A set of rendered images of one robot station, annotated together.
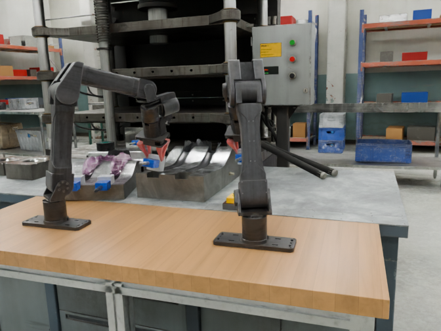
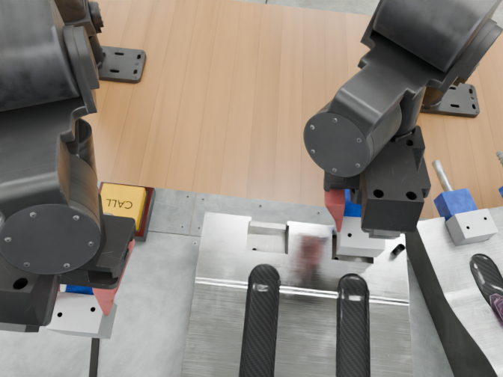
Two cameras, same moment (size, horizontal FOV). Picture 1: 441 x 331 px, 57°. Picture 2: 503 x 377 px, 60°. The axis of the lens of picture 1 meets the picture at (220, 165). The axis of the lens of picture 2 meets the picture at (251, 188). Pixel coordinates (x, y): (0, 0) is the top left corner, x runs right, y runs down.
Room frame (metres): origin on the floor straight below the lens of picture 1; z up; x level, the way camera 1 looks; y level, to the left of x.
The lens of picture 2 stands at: (1.55, 0.02, 1.41)
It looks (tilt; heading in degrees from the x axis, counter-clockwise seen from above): 63 degrees down; 157
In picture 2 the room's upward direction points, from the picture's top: 9 degrees clockwise
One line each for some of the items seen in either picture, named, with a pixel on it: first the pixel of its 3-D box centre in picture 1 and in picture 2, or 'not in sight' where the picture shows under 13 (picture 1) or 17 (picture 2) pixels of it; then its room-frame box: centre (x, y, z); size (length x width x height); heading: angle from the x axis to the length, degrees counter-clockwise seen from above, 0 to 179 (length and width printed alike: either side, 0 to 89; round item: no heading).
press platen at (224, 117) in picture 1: (166, 122); not in sight; (2.63, 0.34, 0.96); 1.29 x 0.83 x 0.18; 70
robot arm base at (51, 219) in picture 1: (55, 211); (430, 82); (1.15, 0.49, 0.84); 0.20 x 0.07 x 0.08; 71
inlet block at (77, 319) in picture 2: (241, 157); (94, 270); (1.39, -0.07, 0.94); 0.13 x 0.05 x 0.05; 161
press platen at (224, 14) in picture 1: (161, 42); not in sight; (2.63, 0.34, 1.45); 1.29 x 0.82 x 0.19; 70
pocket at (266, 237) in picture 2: (184, 178); (266, 239); (1.38, 0.13, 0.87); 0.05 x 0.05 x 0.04; 70
